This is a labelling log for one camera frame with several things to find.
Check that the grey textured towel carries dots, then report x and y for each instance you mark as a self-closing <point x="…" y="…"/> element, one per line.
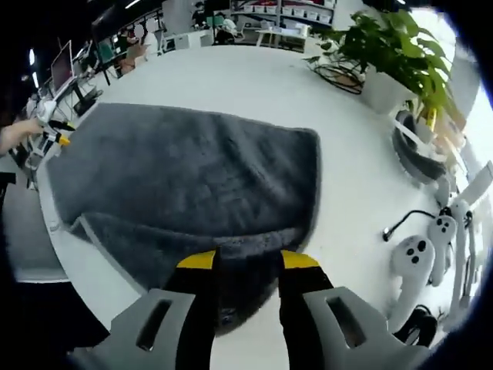
<point x="185" y="173"/>

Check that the white office desk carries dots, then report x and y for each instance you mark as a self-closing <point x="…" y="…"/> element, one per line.
<point x="69" y="84"/>
<point x="281" y="35"/>

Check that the teal panel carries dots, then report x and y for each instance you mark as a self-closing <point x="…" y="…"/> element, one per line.
<point x="106" y="52"/>

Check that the black round object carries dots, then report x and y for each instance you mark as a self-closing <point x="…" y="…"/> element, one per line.
<point x="418" y="325"/>

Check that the black display on stand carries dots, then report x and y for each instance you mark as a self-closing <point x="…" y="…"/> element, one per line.
<point x="108" y="25"/>

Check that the white office chair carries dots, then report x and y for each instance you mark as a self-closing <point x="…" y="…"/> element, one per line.
<point x="163" y="36"/>

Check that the white cabinet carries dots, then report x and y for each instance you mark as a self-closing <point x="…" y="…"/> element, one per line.
<point x="188" y="40"/>

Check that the grey headset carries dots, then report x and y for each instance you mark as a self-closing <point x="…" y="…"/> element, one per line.
<point x="418" y="154"/>

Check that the small yellow object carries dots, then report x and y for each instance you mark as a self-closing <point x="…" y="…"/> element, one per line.
<point x="431" y="117"/>

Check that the white plant pot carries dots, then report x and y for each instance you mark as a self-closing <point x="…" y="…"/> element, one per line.
<point x="387" y="90"/>

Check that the shelf of white storage boxes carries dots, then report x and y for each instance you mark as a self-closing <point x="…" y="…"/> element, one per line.
<point x="285" y="9"/>

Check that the large green leafy plant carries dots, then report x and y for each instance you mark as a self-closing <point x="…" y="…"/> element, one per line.
<point x="389" y="42"/>

